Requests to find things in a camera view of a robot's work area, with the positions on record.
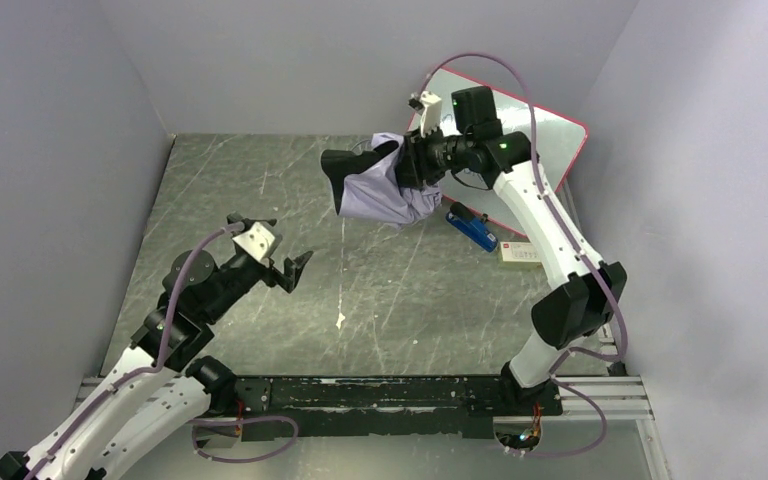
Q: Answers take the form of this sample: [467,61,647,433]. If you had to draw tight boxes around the lilac and black folding umbrella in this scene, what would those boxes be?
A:
[320,133,442,228]

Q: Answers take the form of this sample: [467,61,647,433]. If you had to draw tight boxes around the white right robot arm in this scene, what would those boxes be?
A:
[320,86,627,395]

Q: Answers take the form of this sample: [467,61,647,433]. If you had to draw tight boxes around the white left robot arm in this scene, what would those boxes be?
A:
[0,214,312,479]

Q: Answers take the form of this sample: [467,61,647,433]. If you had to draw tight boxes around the blue whiteboard eraser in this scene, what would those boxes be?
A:
[445,202,498,253]

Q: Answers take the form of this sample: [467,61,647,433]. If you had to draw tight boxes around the white paper box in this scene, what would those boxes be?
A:
[498,241,541,266]

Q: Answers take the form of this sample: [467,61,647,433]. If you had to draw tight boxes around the red framed whiteboard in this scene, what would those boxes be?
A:
[425,67,588,237]

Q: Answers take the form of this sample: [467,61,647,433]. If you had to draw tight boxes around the lilac left arm cable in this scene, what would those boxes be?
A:
[22,221,300,480]

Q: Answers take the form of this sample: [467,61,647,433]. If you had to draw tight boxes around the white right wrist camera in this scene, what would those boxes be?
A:
[408,90,442,138]

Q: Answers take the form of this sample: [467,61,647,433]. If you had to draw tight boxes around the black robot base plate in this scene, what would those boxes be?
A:
[205,374,563,439]

